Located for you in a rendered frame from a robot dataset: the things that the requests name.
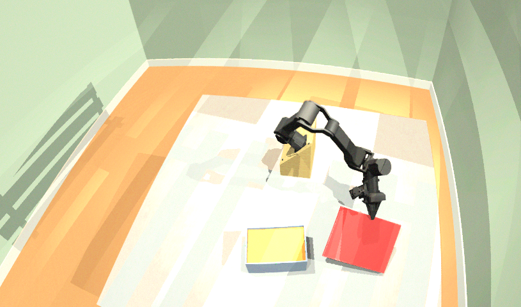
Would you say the red rectangular lid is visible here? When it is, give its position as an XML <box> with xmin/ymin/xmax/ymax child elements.
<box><xmin>323</xmin><ymin>206</ymin><xmax>401</xmax><ymax>273</ymax></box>

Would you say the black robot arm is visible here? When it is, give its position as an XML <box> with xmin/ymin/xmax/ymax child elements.
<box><xmin>274</xmin><ymin>100</ymin><xmax>391</xmax><ymax>199</ymax></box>

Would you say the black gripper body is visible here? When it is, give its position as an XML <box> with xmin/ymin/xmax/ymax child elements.
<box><xmin>359</xmin><ymin>176</ymin><xmax>386</xmax><ymax>202</ymax></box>

